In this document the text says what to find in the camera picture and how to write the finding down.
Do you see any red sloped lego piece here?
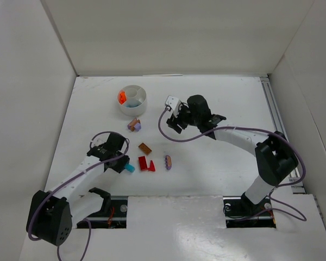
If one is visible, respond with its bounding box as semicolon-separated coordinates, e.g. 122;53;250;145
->
148;160;155;172

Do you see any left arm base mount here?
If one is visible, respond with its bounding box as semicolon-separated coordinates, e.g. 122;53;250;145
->
87;196;128;229

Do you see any teal square lego brick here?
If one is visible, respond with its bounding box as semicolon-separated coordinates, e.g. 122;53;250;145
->
124;99;142;108

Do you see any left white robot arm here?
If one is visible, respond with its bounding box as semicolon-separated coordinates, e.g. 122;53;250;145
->
26;132;130;246

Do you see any brown flat lego plate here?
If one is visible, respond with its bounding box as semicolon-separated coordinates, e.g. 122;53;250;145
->
138;142;152;155

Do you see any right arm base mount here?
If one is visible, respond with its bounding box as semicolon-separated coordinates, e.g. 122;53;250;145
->
223;196;276;228

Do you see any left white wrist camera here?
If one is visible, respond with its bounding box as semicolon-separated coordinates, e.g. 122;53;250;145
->
90;138;105;148

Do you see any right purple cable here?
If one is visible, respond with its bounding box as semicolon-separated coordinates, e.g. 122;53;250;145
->
158;105;308;222

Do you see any white round divided container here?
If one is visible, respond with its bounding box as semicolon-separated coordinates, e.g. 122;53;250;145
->
117;85;147;116

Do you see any purple oval lego plate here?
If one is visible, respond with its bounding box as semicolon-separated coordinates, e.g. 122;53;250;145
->
165;155;172;170

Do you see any purple cable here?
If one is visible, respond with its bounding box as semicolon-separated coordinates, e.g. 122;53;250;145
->
27;131;130;261
158;105;308;222

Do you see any purple brown lego assembly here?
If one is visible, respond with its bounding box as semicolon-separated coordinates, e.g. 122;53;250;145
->
127;118;141;132

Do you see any orange lego brick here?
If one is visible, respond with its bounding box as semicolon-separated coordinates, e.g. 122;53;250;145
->
118;91;127;104

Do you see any aluminium rail right side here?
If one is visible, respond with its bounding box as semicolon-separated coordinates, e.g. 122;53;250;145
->
260;77;306;194

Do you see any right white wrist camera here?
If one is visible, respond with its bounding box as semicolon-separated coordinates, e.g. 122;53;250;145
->
165;95;181;117

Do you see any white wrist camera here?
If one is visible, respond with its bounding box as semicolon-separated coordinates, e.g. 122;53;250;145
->
90;138;105;148
165;95;181;117

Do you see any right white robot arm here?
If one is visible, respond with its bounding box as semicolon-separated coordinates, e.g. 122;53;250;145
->
165;95;298;217

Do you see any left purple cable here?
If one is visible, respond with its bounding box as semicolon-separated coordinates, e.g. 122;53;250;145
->
27;131;130;261

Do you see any red rectangular lego brick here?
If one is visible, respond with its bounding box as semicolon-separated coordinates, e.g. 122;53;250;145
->
138;156;148;171

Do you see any long teal lego brick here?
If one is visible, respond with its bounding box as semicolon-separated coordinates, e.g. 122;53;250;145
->
124;164;135;173

